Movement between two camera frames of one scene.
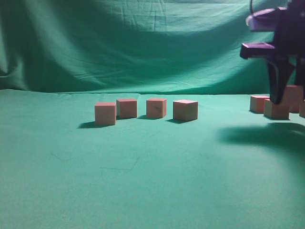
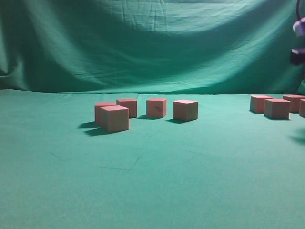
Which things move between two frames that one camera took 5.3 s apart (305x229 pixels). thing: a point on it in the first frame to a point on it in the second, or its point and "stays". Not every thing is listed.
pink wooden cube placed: x=185 y=110 stays
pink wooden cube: x=272 y=110 stays
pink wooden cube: x=293 y=96 to x=114 y=118
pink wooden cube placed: x=156 y=108 stays
